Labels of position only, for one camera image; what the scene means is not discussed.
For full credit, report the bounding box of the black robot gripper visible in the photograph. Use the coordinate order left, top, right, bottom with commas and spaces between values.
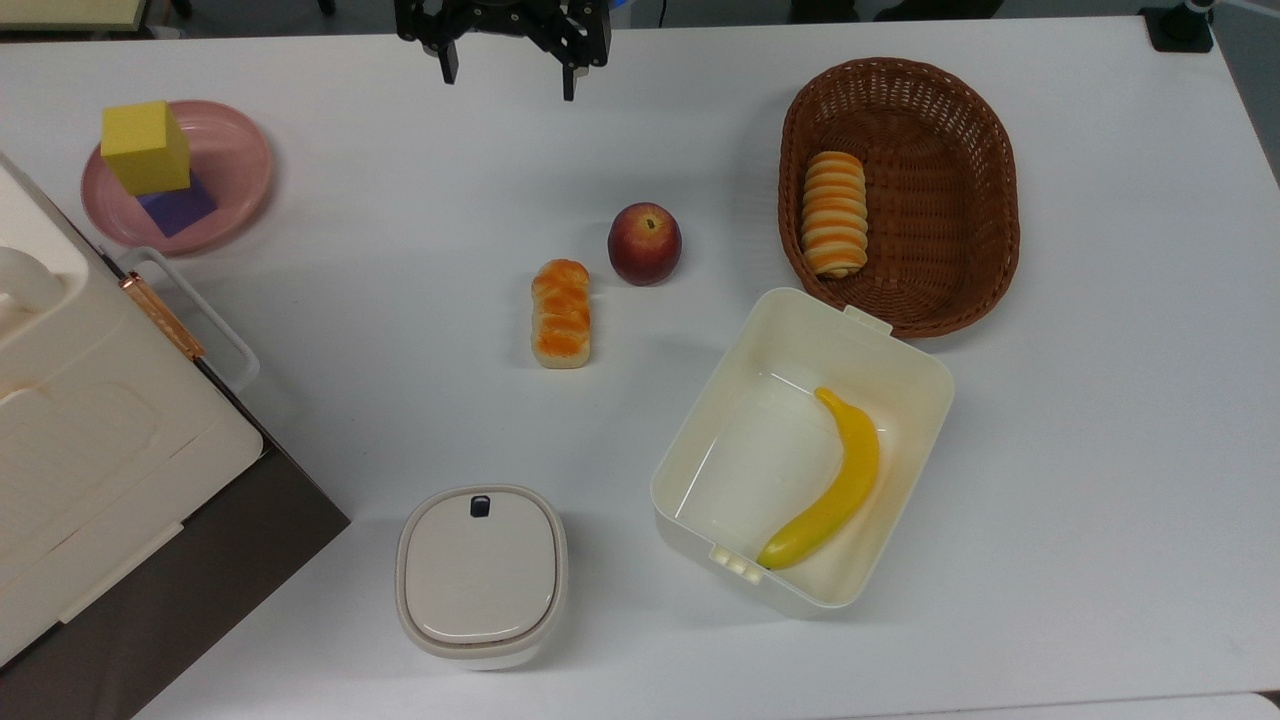
394, 0, 612, 103

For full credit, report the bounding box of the yellow foam cube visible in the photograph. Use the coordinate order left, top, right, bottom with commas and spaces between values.
100, 100, 192, 197

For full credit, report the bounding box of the purple foam cube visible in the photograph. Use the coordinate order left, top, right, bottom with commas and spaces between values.
136, 172, 219, 239

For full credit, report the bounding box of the red apple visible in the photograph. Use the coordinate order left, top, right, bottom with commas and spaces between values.
607, 202, 684, 288

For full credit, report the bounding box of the braided orange bread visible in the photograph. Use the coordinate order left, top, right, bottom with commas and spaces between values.
530, 258, 593, 370

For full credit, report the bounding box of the pink plate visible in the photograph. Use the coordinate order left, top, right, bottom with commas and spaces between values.
81, 99, 275, 257

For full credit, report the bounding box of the striped bread roll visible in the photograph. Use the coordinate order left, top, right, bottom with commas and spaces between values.
801, 150, 869, 279

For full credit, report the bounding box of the brown wicker basket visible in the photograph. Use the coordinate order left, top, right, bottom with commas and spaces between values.
777, 57, 1022, 339

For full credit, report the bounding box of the cream open plastic container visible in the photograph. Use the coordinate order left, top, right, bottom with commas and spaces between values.
650, 287, 956, 618

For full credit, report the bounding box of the cream lidded canister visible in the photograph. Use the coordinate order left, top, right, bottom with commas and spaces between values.
395, 484, 569, 671

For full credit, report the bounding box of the yellow banana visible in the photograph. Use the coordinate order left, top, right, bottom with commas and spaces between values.
756, 387, 882, 572

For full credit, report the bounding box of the dark brown crate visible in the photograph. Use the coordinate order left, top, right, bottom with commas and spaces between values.
0, 250, 352, 720

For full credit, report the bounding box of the cream plastic cabinet with handle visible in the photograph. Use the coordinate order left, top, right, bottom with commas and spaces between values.
0, 150, 265, 669

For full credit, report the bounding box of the black camera stand base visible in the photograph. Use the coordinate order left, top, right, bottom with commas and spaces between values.
1140, 0, 1217, 54

